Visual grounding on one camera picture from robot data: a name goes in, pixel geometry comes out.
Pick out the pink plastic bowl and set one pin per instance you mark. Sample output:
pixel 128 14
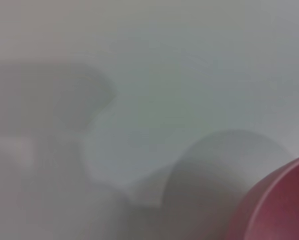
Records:
pixel 284 205

